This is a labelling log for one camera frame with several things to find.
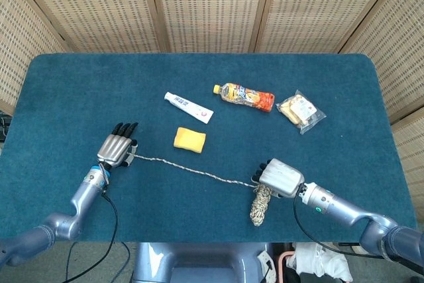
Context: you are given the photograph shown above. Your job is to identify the black equipment on floor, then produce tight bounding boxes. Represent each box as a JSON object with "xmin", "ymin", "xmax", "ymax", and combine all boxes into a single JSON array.
[{"xmin": 0, "ymin": 114, "xmax": 13, "ymax": 141}]

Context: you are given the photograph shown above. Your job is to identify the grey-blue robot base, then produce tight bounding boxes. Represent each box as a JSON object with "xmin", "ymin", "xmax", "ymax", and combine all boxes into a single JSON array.
[{"xmin": 131, "ymin": 242, "xmax": 276, "ymax": 283}]

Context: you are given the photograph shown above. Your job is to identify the plastic bottle with orange label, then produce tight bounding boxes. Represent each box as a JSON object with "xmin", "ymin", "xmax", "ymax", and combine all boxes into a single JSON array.
[{"xmin": 213, "ymin": 82, "xmax": 276, "ymax": 112}]

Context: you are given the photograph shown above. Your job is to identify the white toothpaste tube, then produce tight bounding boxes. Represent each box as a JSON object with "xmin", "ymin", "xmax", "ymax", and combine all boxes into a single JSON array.
[{"xmin": 164, "ymin": 91, "xmax": 214, "ymax": 125}]

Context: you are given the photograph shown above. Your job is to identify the speckled beige braided rope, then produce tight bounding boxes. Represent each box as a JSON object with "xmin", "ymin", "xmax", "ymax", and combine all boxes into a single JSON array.
[{"xmin": 127, "ymin": 152, "xmax": 273, "ymax": 228}]

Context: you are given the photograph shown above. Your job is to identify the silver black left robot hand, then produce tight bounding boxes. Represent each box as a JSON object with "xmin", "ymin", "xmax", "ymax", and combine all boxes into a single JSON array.
[{"xmin": 96, "ymin": 122, "xmax": 139, "ymax": 168}]

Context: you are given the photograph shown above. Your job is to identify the woven wooden folding screen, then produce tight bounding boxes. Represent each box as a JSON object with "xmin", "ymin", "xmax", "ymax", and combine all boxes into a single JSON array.
[{"xmin": 0, "ymin": 0, "xmax": 424, "ymax": 204}]

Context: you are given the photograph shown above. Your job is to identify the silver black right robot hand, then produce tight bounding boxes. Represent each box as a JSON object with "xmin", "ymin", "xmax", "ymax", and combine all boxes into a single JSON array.
[{"xmin": 251, "ymin": 158, "xmax": 305, "ymax": 199}]

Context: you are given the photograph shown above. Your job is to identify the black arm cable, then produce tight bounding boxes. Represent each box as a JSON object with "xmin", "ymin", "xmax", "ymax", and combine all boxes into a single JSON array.
[
  {"xmin": 292, "ymin": 187, "xmax": 387, "ymax": 259},
  {"xmin": 51, "ymin": 192, "xmax": 119, "ymax": 283}
]

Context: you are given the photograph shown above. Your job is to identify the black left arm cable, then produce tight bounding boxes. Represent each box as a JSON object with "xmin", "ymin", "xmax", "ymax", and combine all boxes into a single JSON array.
[{"xmin": 51, "ymin": 192, "xmax": 119, "ymax": 283}]

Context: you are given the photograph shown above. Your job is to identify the white power strip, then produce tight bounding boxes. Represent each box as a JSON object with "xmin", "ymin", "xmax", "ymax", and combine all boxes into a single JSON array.
[{"xmin": 257, "ymin": 250, "xmax": 278, "ymax": 279}]

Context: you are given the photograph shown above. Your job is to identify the pink tubular frame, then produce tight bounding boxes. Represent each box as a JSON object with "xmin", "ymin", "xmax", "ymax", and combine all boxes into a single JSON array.
[{"xmin": 277, "ymin": 251, "xmax": 295, "ymax": 283}]

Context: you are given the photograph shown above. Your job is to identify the white crumpled cloth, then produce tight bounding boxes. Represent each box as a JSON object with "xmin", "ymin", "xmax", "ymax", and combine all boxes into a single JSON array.
[{"xmin": 286, "ymin": 242, "xmax": 354, "ymax": 280}]

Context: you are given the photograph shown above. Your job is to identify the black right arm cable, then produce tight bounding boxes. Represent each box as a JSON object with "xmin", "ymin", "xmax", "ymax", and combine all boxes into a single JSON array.
[{"xmin": 292, "ymin": 187, "xmax": 387, "ymax": 259}]

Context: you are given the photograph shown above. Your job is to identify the teal felt table cover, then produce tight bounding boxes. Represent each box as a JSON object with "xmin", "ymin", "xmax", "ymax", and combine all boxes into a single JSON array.
[{"xmin": 0, "ymin": 52, "xmax": 417, "ymax": 243}]

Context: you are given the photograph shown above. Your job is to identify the yellow sponge with green base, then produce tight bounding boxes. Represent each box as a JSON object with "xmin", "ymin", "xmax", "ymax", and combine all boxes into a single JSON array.
[{"xmin": 173, "ymin": 127, "xmax": 207, "ymax": 154}]

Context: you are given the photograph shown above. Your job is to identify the clear bag of biscuits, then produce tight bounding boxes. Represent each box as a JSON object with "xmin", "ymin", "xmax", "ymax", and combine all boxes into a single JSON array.
[{"xmin": 276, "ymin": 89, "xmax": 327, "ymax": 135}]

